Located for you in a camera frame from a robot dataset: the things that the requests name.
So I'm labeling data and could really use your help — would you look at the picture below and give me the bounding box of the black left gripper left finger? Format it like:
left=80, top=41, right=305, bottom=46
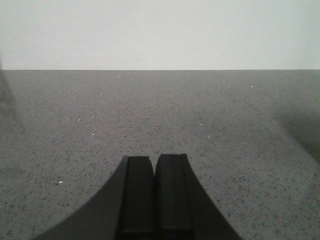
left=36, top=156, right=154, bottom=240

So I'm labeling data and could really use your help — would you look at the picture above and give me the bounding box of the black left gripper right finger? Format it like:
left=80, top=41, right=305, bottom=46
left=155, top=154, right=241, bottom=240

